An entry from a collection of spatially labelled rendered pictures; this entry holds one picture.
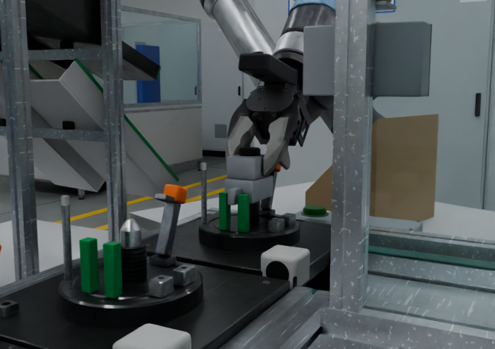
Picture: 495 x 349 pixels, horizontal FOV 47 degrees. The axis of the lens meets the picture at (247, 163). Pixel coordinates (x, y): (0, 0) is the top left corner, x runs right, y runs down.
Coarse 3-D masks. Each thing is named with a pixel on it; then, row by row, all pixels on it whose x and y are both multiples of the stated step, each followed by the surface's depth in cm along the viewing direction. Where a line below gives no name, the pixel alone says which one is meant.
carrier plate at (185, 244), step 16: (192, 224) 87; (304, 224) 87; (320, 224) 87; (176, 240) 78; (192, 240) 78; (304, 240) 78; (320, 240) 78; (176, 256) 71; (192, 256) 71; (208, 256) 71; (224, 256) 71; (240, 256) 71; (256, 256) 71; (320, 256) 71; (256, 272) 66
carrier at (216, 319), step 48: (96, 240) 53; (48, 288) 60; (96, 288) 54; (144, 288) 54; (192, 288) 54; (240, 288) 60; (288, 288) 62; (0, 336) 49; (48, 336) 49; (96, 336) 49; (144, 336) 44; (192, 336) 49
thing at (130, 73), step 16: (32, 0) 73; (48, 0) 75; (64, 0) 77; (80, 0) 79; (96, 0) 81; (32, 16) 79; (48, 16) 77; (64, 16) 77; (80, 16) 79; (96, 16) 81; (32, 32) 85; (48, 32) 83; (64, 32) 82; (80, 32) 80; (96, 32) 82; (80, 48) 86; (128, 48) 86; (96, 64) 92; (128, 64) 88; (144, 64) 89
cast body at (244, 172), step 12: (228, 156) 77; (240, 156) 76; (252, 156) 77; (228, 168) 77; (240, 168) 76; (252, 168) 75; (228, 180) 76; (240, 180) 76; (252, 180) 75; (264, 180) 78; (228, 192) 74; (240, 192) 75; (252, 192) 75; (264, 192) 78; (228, 204) 74
